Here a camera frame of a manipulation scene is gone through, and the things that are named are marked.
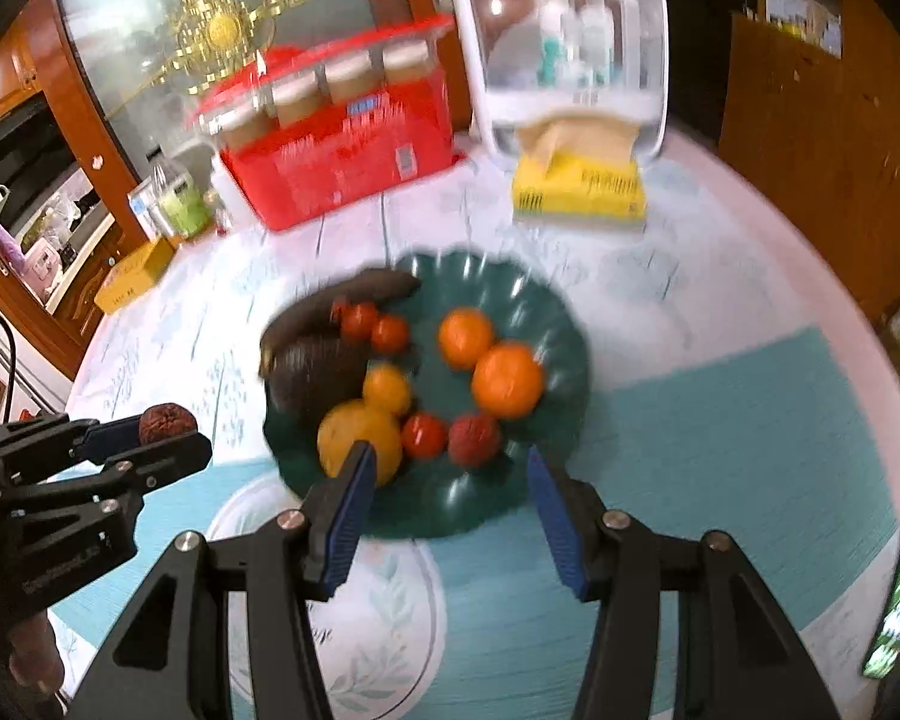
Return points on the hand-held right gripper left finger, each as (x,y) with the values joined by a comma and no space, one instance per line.
(347,514)

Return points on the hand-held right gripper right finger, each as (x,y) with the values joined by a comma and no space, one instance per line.
(559,532)

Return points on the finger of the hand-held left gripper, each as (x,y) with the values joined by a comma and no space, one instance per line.
(112,433)
(172,457)

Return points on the brown lychee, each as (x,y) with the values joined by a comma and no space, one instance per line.
(166,424)

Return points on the large yellow orange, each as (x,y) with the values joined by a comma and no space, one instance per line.
(349,435)

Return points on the dark green scalloped plate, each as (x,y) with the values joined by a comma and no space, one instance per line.
(495,484)

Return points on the red cherry tomato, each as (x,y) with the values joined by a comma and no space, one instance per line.
(390,334)
(358,321)
(424,436)

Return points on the red lychee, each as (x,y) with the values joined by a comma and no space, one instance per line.
(474,439)

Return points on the small yellow tangerine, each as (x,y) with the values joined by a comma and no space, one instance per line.
(386,390)

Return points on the dark avocado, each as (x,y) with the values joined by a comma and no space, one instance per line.
(307,379)

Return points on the overripe dark banana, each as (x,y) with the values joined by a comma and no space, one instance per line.
(322,307)

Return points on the medium orange tangerine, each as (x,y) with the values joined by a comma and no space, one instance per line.
(465,337)

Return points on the person's left hand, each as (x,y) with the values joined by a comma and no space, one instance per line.
(37,652)

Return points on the small yellow cardboard box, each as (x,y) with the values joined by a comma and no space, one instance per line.
(131,277)

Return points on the tree print tablecloth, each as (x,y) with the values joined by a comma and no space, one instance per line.
(720,405)

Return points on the blue and white carton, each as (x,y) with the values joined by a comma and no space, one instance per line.
(144,210)

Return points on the green labelled jar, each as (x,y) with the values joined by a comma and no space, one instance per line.
(182,206)

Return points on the wooden kitchen cabinet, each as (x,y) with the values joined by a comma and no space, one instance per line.
(90,127)

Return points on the white-lidded glass jar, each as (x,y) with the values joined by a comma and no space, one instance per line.
(296,101)
(405,61)
(351,76)
(244,131)

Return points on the red carton with clear lid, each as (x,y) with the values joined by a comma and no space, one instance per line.
(330,165)

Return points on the yellow tissue pack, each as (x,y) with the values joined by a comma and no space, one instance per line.
(577,191)

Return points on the smartphone with lit screen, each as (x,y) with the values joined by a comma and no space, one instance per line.
(898,600)

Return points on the glass door with gold ornament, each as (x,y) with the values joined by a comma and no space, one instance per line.
(120,52)

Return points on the white cosmetics organizer case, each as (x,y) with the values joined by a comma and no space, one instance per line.
(495,90)

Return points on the brown wooden board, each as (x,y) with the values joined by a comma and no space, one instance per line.
(817,165)

